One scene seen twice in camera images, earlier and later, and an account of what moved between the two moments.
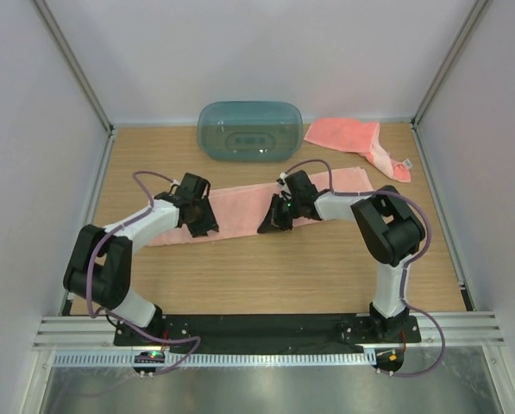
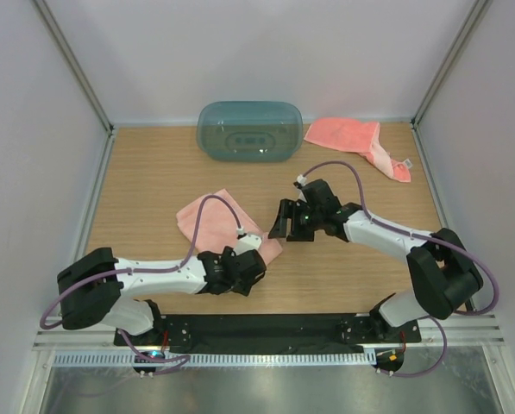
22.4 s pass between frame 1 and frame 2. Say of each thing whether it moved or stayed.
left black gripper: moved
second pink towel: stayed
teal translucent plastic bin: stayed
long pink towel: moved
